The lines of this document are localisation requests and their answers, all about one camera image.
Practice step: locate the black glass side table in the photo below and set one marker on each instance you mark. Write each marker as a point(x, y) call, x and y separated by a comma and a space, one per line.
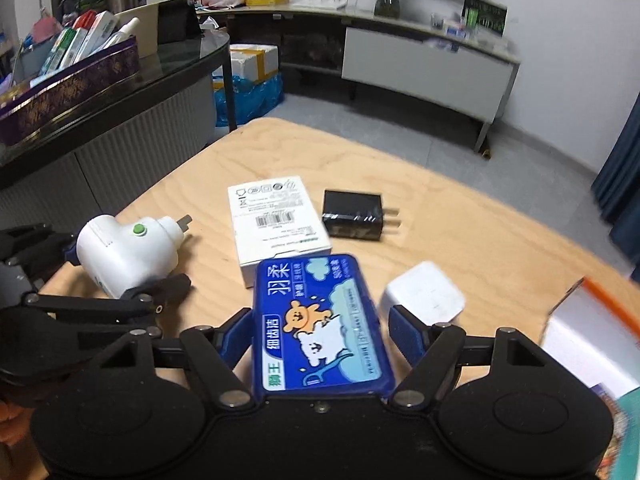
point(171, 69)

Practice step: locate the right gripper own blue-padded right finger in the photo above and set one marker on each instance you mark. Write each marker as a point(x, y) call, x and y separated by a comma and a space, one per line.
point(433, 353)

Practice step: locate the white yellow carton on floor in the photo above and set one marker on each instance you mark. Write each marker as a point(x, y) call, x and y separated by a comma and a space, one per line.
point(254, 62)

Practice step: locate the teal cardboard box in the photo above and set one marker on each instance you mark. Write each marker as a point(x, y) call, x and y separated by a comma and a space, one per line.
point(621, 458)

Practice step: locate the black usb wall charger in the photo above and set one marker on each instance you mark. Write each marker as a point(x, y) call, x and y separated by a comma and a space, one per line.
point(357, 215)

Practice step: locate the white charger packaging box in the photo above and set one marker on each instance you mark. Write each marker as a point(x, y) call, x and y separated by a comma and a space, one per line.
point(274, 218)

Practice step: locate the person's left hand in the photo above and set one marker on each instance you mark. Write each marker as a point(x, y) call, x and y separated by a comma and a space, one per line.
point(14, 425)

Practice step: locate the blue curtain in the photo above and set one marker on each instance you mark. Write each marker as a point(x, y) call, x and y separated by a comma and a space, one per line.
point(616, 191)

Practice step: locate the blue plastic bag on floor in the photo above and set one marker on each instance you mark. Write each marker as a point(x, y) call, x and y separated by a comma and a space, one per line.
point(251, 99)

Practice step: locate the purple patterned storage box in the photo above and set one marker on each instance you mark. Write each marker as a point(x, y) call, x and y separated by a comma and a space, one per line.
point(60, 93)

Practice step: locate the white plug-in night light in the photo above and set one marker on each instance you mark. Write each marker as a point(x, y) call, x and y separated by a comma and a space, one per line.
point(119, 256)

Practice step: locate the white usb wall charger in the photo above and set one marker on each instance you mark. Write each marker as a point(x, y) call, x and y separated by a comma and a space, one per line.
point(426, 292)

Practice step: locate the black framed sign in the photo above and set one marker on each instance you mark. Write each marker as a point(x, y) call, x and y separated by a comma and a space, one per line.
point(485, 14)

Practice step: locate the orange white cardboard box lid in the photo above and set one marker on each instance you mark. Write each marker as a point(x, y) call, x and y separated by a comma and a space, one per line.
point(595, 338)

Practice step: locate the white black tv console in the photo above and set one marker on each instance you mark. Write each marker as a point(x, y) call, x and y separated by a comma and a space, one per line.
point(470, 75)

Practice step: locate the blue dental floss box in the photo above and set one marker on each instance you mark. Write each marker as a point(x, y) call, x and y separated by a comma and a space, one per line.
point(317, 332)

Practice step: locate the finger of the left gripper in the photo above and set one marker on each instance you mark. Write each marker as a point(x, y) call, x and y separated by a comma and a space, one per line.
point(145, 292)
point(37, 248)

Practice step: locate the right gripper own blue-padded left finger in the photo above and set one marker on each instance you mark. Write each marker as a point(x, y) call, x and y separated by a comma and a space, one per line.
point(212, 354)

